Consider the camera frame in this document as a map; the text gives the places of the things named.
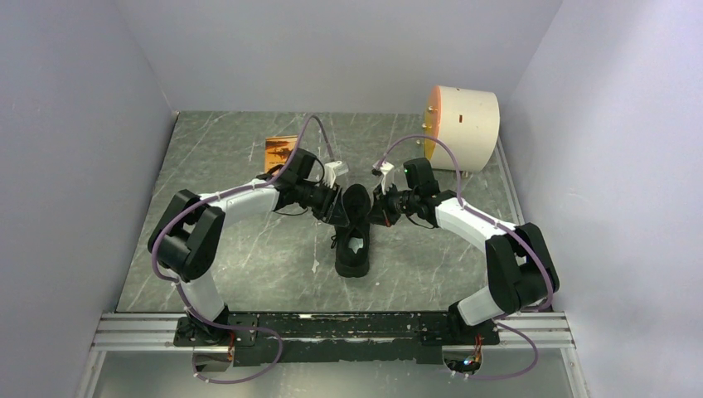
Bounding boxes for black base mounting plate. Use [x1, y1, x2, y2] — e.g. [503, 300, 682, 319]
[172, 311, 500, 366]

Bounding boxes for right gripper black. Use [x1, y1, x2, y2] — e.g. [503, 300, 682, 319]
[365, 180, 419, 227]

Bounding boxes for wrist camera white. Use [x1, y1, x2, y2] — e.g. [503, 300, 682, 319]
[371, 161, 395, 194]
[322, 161, 349, 188]

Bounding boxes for orange book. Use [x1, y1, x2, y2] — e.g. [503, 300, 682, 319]
[264, 135, 298, 172]

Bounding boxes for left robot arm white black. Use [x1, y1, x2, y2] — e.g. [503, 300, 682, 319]
[148, 149, 351, 345]

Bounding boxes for cream cylinder orange lid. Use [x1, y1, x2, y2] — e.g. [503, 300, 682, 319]
[422, 85, 500, 172]

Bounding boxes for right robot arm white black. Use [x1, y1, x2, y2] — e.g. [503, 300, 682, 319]
[369, 158, 560, 343]

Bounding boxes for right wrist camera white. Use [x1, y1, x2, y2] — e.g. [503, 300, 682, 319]
[371, 161, 395, 194]

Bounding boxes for black sneaker shoe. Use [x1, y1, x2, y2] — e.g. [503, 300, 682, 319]
[334, 184, 371, 278]

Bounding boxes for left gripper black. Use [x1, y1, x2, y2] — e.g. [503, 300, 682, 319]
[296, 180, 351, 229]

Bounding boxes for aluminium frame rail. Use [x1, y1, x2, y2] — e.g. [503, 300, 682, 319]
[77, 313, 589, 397]

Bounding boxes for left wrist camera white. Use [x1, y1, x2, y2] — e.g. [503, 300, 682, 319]
[322, 161, 349, 188]

